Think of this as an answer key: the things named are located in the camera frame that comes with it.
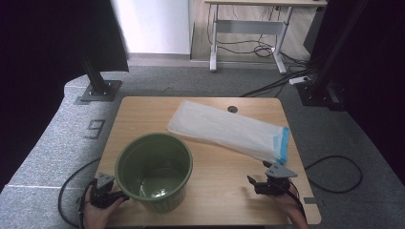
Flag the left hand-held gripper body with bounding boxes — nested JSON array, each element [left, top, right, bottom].
[[90, 173, 119, 209]]

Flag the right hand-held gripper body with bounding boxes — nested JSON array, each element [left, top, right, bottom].
[[254, 163, 299, 196]]

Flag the green plastic trash bin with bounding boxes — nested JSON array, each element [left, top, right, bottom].
[[114, 132, 194, 214]]

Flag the white blue-edged plastic bag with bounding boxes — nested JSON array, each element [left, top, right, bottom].
[[166, 99, 290, 166]]

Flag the person's left hand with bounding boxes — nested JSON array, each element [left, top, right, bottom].
[[83, 187, 126, 229]]

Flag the person's right hand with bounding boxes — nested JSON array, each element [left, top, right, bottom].
[[275, 193, 310, 229]]

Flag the black metal stand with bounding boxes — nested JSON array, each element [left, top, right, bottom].
[[80, 53, 123, 103], [295, 0, 371, 112]]

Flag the white power strip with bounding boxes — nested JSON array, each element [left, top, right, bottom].
[[288, 75, 311, 86]]

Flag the white-legged wooden desk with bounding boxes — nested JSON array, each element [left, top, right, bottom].
[[203, 0, 329, 75]]

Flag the dark curtain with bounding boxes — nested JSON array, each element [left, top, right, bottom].
[[0, 0, 130, 192], [303, 0, 405, 179]]

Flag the white panel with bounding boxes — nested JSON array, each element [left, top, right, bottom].
[[110, 0, 195, 55]]

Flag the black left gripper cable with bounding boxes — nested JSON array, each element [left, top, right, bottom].
[[57, 156, 103, 229]]

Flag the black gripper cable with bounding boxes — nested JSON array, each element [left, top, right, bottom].
[[280, 155, 364, 220], [57, 156, 103, 229]]

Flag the black floor cable bundle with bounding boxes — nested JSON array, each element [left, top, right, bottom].
[[240, 52, 319, 98]]

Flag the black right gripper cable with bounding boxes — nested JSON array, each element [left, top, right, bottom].
[[280, 155, 364, 220]]

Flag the tangled black cables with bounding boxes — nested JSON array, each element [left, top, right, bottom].
[[206, 4, 278, 59]]

